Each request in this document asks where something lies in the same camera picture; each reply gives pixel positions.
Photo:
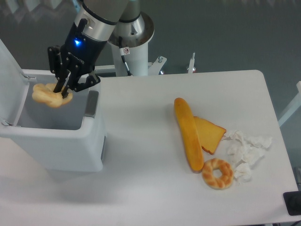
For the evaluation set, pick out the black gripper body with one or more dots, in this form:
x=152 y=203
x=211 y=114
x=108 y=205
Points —
x=80 y=52

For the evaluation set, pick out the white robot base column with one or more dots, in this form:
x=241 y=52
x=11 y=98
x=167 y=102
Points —
x=130 y=48

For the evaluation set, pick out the orange toast slice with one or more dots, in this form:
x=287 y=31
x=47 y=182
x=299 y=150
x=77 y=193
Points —
x=209 y=134

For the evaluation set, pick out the black device at table edge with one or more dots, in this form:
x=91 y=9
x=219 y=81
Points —
x=293 y=202

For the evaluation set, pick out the white metal frame right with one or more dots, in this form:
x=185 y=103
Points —
x=291 y=108

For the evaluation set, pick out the white trash can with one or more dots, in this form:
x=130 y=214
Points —
x=69 y=138

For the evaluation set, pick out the metal post with red base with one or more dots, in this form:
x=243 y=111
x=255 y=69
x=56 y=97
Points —
x=191 y=67

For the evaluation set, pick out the braided ring bread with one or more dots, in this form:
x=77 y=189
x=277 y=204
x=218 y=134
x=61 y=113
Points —
x=217 y=174

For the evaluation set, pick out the pale round flower bread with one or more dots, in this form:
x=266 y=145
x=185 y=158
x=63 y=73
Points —
x=43 y=93

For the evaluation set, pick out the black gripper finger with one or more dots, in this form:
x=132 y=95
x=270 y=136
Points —
x=59 y=60
x=74 y=85

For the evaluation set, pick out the white bracket behind table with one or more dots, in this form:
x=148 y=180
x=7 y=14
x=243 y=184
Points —
x=105 y=71

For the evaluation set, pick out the long orange baguette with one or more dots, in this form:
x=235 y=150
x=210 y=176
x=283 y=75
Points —
x=189 y=132

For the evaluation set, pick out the crumpled white tissue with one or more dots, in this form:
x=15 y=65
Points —
x=244 y=153

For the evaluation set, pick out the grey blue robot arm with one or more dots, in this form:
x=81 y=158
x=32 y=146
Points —
x=103 y=16

